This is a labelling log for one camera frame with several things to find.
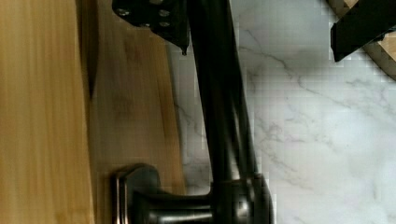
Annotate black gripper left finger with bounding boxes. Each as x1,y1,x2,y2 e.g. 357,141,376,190
112,0,190,55

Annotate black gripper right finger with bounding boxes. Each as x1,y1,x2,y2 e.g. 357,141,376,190
331,0,396,62

